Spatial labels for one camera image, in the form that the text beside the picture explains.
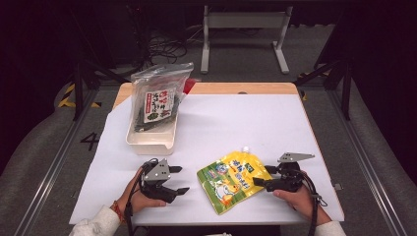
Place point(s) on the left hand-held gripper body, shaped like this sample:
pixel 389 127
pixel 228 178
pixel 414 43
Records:
pixel 157 183

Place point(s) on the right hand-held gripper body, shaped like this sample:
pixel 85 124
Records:
pixel 288 178

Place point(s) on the yellow green spouted pouch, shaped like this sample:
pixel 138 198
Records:
pixel 229 183

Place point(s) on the white plastic bin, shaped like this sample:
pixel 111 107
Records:
pixel 150 144

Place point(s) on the clear bag of dried seaweed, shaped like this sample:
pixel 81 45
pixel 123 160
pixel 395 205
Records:
pixel 157 101

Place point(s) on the person's left hand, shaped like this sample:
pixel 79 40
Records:
pixel 141 201

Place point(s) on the person's right hand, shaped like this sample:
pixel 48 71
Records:
pixel 303 203

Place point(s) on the white paper sheet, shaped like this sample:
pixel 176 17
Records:
pixel 223 124

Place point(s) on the red object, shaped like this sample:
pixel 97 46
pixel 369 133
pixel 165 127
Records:
pixel 189 87

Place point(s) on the yellow black hazard tape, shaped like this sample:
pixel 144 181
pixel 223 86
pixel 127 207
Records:
pixel 67 100

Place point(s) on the white metal stand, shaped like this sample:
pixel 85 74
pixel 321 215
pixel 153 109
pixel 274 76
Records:
pixel 246 19

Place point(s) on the aluminium floor rail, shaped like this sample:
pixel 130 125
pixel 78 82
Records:
pixel 367 164
pixel 49 167

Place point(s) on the black metal frame stand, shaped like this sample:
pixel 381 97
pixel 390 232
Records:
pixel 344 85
pixel 78 88

